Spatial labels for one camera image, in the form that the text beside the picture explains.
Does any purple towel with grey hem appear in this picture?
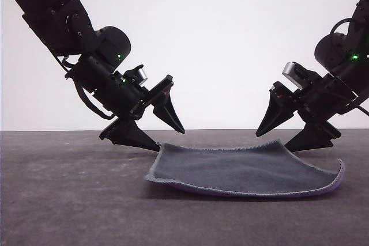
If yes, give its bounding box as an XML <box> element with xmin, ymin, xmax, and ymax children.
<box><xmin>145</xmin><ymin>139</ymin><xmax>346</xmax><ymax>199</ymax></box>

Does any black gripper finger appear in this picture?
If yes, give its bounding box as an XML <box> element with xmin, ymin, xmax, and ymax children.
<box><xmin>284</xmin><ymin>121</ymin><xmax>333</xmax><ymax>153</ymax></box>
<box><xmin>152</xmin><ymin>90</ymin><xmax>186</xmax><ymax>135</ymax></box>
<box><xmin>100</xmin><ymin>118</ymin><xmax>161</xmax><ymax>152</ymax></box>
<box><xmin>255</xmin><ymin>89</ymin><xmax>295</xmax><ymax>138</ymax></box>

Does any grey table cloth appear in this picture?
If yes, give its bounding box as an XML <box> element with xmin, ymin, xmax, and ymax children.
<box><xmin>0</xmin><ymin>128</ymin><xmax>369</xmax><ymax>246</ymax></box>

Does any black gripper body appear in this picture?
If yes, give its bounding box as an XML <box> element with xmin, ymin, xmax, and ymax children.
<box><xmin>270</xmin><ymin>72</ymin><xmax>357</xmax><ymax>141</ymax></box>
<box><xmin>69</xmin><ymin>54</ymin><xmax>175</xmax><ymax>143</ymax></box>

